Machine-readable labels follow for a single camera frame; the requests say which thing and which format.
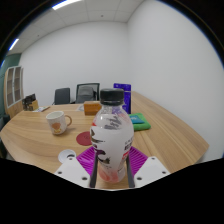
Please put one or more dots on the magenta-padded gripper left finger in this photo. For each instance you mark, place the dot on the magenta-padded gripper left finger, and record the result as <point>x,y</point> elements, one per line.
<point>74,170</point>

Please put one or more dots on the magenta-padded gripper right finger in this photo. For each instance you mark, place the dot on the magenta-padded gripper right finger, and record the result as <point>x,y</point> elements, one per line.
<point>150,170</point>

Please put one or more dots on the clear drink bottle black cap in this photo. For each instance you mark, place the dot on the clear drink bottle black cap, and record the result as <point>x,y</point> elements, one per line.
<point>111,140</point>

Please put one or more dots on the white round disc black dot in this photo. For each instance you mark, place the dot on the white round disc black dot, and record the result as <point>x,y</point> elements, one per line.
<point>65,156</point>

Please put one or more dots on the green flat box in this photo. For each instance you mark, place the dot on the green flat box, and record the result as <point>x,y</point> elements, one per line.
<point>141,122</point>

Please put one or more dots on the white mug with orange print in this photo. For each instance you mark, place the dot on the white mug with orange print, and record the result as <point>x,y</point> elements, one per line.
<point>56,122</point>

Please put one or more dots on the orange-brown wooden box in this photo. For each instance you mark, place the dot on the orange-brown wooden box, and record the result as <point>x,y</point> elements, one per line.
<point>91,108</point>

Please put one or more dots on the green and white leaflet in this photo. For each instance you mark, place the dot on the green and white leaflet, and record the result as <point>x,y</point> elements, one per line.
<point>41,109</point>

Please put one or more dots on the black office chair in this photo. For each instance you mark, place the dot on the black office chair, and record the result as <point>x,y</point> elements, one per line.
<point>62,96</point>

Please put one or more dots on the purple standing box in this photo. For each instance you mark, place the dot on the purple standing box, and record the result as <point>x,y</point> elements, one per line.
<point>127,98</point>

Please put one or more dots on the grey mesh office chair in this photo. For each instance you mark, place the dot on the grey mesh office chair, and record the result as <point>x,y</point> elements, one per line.
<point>85,93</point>

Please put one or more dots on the stack of brown boxes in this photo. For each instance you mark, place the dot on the stack of brown boxes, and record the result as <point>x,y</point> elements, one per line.
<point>30,102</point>

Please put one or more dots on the black leather armchair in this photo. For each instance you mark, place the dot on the black leather armchair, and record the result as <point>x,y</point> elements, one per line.
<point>4,120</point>

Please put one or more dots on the wooden cabinet with glass doors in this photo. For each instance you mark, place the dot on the wooden cabinet with glass doors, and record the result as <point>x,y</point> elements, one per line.
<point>14,91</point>

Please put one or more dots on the long ceiling light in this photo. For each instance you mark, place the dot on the long ceiling light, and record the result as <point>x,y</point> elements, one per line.
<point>13,44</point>
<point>66,4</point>

